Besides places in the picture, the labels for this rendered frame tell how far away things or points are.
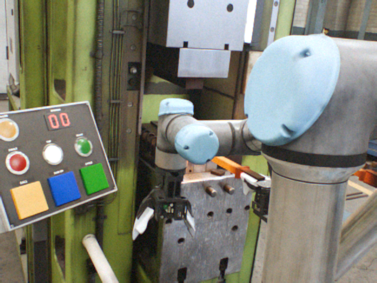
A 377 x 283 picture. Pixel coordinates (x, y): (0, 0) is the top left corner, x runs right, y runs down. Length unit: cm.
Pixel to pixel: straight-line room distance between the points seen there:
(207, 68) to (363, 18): 935
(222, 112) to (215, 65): 39
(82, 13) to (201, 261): 100
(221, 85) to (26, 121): 93
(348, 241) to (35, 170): 75
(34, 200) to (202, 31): 74
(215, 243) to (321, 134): 123
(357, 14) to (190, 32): 952
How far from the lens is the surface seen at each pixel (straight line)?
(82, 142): 117
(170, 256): 154
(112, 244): 166
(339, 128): 42
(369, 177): 151
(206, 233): 156
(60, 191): 109
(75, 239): 159
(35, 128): 111
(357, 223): 88
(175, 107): 85
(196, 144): 75
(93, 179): 115
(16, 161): 106
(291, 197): 46
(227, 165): 131
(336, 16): 1067
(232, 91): 169
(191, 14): 134
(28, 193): 105
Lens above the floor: 147
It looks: 17 degrees down
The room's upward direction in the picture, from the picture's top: 6 degrees clockwise
